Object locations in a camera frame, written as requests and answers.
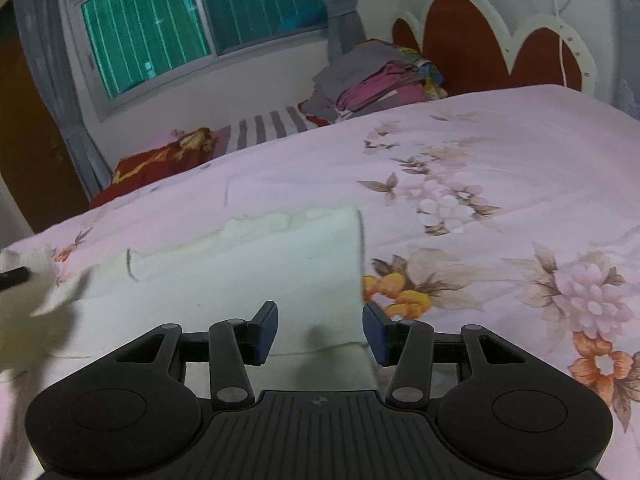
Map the white hanging cable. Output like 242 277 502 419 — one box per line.
549 0 585 92

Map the grey striped cloth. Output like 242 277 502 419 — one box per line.
225 106 321 153

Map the white small garment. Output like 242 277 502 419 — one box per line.
0 205 382 393

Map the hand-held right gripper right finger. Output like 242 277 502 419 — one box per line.
361 301 527 409

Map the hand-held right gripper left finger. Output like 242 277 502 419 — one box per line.
114 301 279 409

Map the window with green glass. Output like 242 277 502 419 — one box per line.
55 0 361 121

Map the red and white headboard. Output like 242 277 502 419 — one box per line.
391 0 598 97

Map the grey curtain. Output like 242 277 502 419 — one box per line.
307 0 375 68
10 0 113 197

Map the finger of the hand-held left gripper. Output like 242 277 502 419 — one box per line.
0 267 29 291

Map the pink floral bedspread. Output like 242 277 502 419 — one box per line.
0 82 640 480

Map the red patterned blanket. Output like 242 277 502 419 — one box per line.
89 127 218 209

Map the brown wooden door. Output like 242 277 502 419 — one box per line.
0 0 92 235

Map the pile of folded clothes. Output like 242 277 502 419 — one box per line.
299 39 448 126

